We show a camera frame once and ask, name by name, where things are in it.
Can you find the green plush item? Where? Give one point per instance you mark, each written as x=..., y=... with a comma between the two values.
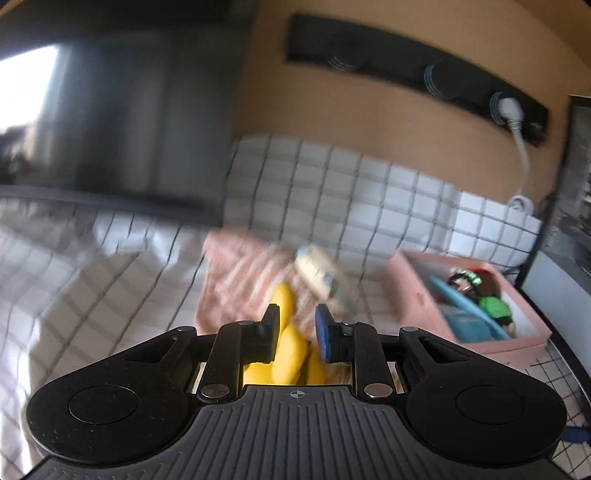
x=496, y=309

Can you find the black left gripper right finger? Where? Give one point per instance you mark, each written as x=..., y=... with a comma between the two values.
x=327, y=334

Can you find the black monitor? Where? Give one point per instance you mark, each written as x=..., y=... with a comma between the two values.
x=138, y=122

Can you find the yellow plush toy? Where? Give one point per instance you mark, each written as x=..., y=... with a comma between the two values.
x=297, y=361

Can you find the black wall power strip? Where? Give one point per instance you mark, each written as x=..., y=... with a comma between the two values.
x=373, y=52

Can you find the red brown round item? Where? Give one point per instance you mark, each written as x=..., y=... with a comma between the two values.
x=474, y=282

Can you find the glass computer case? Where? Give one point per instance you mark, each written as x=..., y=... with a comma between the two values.
x=557, y=279

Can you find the pink cardboard box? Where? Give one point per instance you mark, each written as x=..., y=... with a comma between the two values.
x=415, y=304

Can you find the cream round pouch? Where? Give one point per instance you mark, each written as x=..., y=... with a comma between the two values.
x=326, y=280

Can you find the pink striped knitted cloth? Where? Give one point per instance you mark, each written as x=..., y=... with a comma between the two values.
x=241, y=274

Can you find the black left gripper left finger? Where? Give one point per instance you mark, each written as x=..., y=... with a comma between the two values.
x=269, y=332

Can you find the white grid tablecloth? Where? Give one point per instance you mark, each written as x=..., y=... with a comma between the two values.
x=105, y=376

